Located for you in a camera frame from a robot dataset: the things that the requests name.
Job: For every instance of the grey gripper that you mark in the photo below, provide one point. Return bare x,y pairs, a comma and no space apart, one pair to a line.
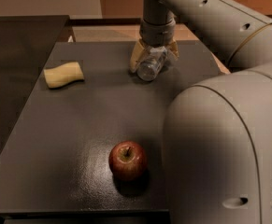
156,34

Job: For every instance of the clear plastic bottle blue label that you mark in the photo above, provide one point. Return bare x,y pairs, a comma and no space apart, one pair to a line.
152,64

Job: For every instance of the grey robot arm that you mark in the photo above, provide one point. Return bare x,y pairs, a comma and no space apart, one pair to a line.
217,134

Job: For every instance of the red apple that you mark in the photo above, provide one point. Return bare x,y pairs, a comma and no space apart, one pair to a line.
127,161

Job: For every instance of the yellow sponge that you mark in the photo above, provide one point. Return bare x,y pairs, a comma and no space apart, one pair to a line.
62,75

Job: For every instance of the dark side table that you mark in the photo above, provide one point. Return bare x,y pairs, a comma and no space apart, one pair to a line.
26,43

